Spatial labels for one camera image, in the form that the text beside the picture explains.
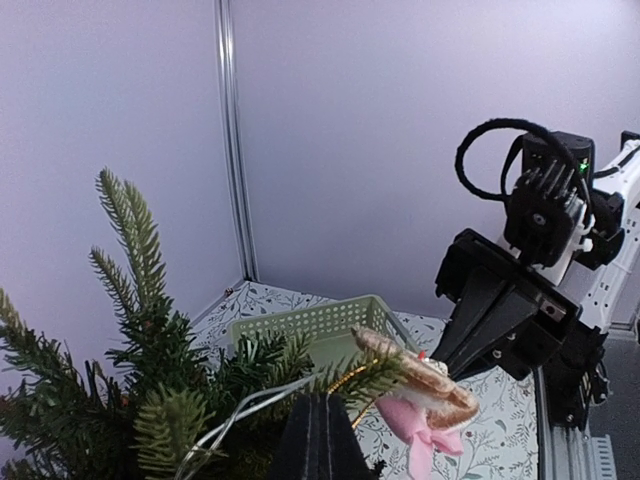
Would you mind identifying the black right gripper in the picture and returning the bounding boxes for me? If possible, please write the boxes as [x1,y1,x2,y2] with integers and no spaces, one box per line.
[434,229,606,430]

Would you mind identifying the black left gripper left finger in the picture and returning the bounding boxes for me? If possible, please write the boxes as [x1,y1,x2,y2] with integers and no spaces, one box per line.
[267,393,325,480]

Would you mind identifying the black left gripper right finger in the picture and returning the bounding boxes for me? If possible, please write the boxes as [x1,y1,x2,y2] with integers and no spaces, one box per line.
[324,394,373,480]

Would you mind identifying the clear wire fairy lights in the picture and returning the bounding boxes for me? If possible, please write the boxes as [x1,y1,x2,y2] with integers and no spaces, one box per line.
[174,374,317,480]

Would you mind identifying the pink bow ornaments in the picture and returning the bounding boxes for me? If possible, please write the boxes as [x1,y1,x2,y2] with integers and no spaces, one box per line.
[352,326,479,479]

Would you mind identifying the pale green perforated basket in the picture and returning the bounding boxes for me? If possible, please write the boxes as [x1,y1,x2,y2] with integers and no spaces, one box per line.
[230,295,420,367]

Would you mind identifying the small green christmas tree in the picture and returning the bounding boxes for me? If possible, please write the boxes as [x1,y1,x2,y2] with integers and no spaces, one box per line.
[1,169,400,479]

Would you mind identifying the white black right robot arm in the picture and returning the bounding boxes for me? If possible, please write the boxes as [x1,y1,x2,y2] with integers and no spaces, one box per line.
[433,131,639,430]

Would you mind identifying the floral white table mat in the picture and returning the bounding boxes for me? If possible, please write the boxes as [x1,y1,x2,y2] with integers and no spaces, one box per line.
[196,282,542,479]

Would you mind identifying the aluminium front rail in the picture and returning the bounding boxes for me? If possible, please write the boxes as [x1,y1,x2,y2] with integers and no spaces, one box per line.
[534,324,640,480]

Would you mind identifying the right aluminium frame post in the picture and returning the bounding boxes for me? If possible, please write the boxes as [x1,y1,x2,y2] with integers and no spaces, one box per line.
[213,0,259,281]

